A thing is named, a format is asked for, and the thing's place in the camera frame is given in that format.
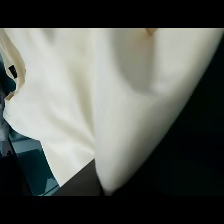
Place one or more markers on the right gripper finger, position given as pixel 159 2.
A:
pixel 81 183

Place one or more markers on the cream shirt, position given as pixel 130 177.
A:
pixel 100 93

